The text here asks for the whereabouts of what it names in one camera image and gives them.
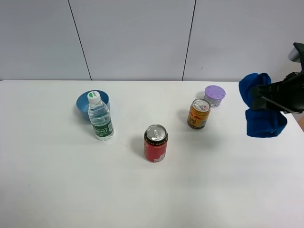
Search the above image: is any clear water bottle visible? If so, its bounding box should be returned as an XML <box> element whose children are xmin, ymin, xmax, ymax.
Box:
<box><xmin>87</xmin><ymin>91</ymin><xmax>114</xmax><ymax>141</ymax></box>

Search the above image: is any gold energy drink can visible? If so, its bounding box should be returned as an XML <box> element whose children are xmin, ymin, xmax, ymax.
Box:
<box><xmin>187</xmin><ymin>98</ymin><xmax>211</xmax><ymax>129</ymax></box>

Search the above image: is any blue bowl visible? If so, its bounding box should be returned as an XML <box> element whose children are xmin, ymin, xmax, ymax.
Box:
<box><xmin>76</xmin><ymin>90</ymin><xmax>110</xmax><ymax>121</ymax></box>

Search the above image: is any blue cloth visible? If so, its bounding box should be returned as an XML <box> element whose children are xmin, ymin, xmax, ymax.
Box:
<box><xmin>238</xmin><ymin>73</ymin><xmax>287</xmax><ymax>138</ymax></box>

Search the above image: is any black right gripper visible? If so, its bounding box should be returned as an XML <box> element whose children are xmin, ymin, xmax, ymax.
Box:
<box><xmin>251</xmin><ymin>71</ymin><xmax>304</xmax><ymax>114</ymax></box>

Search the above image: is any red soda can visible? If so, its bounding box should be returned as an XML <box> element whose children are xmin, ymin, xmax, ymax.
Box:
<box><xmin>144</xmin><ymin>124</ymin><xmax>168</xmax><ymax>162</ymax></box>

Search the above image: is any purple lidded small jar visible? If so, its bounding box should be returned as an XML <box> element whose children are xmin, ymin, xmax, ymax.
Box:
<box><xmin>204</xmin><ymin>85</ymin><xmax>226</xmax><ymax>107</ymax></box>

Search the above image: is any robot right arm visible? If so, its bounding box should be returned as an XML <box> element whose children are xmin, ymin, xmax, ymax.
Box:
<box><xmin>251</xmin><ymin>42</ymin><xmax>304</xmax><ymax>114</ymax></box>

